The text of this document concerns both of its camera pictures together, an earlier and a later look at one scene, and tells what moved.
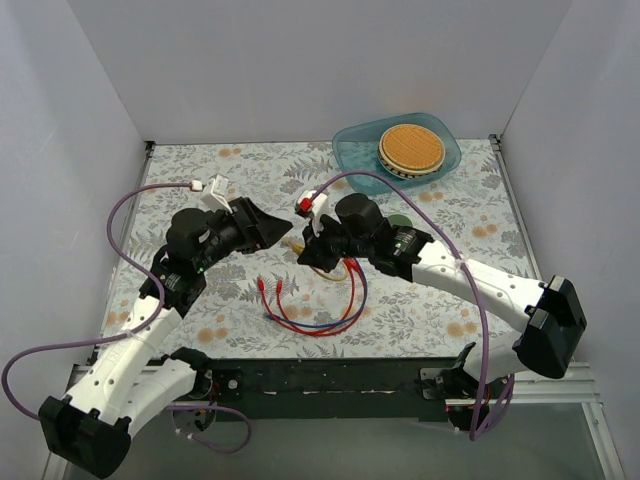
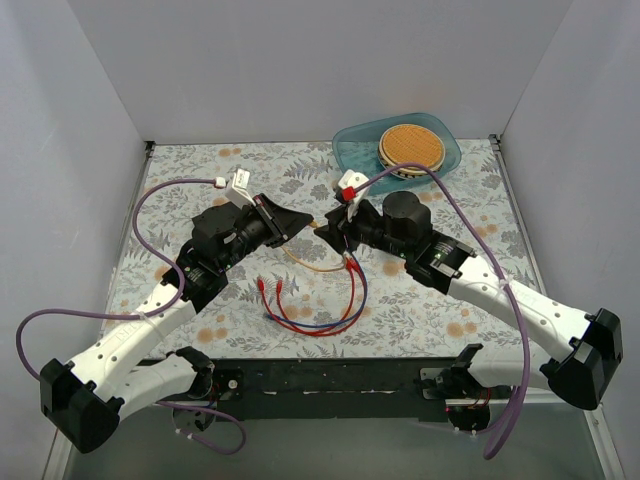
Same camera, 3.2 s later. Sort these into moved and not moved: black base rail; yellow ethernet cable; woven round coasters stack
Moved: yellow ethernet cable
Not moved: woven round coasters stack; black base rail
